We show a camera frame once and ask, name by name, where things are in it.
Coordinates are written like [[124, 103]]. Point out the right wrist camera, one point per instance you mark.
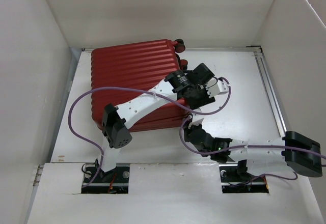
[[196, 120]]

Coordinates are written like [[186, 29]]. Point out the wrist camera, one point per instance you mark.
[[216, 86], [196, 120]]

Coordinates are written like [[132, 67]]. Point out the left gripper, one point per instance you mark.
[[206, 100]]

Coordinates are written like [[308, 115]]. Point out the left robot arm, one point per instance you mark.
[[118, 119]]

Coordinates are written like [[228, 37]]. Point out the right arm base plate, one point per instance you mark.
[[234, 182]]

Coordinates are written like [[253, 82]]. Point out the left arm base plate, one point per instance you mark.
[[115, 182]]

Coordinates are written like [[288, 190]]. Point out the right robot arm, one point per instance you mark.
[[293, 152]]

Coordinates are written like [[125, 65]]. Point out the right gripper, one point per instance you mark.
[[188, 129]]

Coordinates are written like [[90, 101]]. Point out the red suitcase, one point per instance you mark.
[[139, 66]]

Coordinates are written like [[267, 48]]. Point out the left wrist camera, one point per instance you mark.
[[216, 86]]

